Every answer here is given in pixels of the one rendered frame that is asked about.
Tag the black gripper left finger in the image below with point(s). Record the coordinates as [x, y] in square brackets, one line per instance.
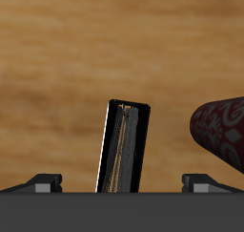
[44, 182]

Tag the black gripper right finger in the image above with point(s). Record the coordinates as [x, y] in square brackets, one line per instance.
[197, 182]

